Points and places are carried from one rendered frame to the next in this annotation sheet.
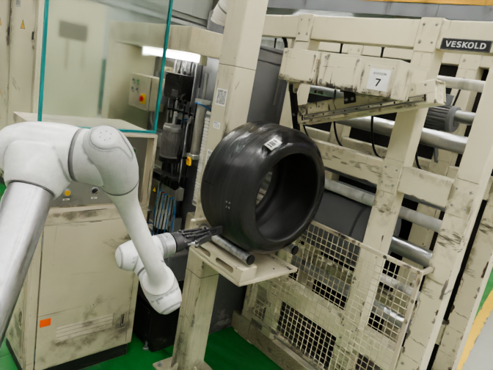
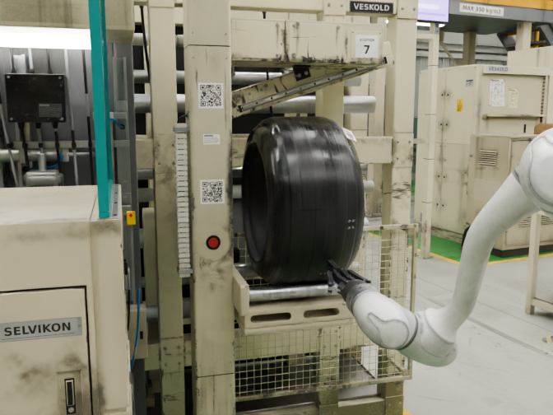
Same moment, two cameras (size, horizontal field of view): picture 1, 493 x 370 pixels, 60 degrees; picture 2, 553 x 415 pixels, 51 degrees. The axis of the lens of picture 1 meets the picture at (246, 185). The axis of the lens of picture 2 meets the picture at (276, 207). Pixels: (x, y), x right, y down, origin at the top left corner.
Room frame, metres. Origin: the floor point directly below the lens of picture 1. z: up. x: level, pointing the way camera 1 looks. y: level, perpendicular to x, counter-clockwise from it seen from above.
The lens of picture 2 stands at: (0.95, 1.62, 1.45)
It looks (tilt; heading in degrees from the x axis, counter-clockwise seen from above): 9 degrees down; 299
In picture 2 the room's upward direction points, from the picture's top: straight up
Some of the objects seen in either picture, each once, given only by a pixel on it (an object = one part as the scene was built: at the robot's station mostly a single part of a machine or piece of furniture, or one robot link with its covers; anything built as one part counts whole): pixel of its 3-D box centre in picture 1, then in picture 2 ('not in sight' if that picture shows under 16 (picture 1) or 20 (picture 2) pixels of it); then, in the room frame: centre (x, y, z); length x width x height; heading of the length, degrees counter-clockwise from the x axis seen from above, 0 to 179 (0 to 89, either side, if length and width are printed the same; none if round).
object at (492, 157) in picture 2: not in sight; (518, 193); (1.70, -5.05, 0.62); 0.91 x 0.58 x 1.25; 54
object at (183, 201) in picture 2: (205, 159); (183, 200); (2.07, 0.22, 1.19); 0.05 x 0.04 x 0.48; 134
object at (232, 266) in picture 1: (221, 256); (296, 310); (1.76, 0.05, 0.84); 0.36 x 0.09 x 0.06; 44
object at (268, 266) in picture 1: (243, 259); (284, 307); (1.86, -0.05, 0.80); 0.37 x 0.36 x 0.02; 134
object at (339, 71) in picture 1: (347, 74); (295, 45); (1.98, -0.35, 1.71); 0.61 x 0.25 x 0.15; 44
